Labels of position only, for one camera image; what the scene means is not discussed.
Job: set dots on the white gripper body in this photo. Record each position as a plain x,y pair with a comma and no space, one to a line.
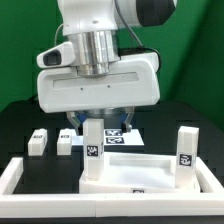
132,82

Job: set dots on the white U-shaped fence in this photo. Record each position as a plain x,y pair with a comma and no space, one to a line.
209,202

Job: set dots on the white marker base plate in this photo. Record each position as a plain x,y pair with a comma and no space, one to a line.
113,137

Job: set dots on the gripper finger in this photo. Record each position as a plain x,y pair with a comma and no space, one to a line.
77,122
126,125

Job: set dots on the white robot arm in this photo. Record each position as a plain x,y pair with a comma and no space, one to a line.
89,74

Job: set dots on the white desk tabletop tray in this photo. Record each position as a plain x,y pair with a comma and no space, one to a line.
136,173

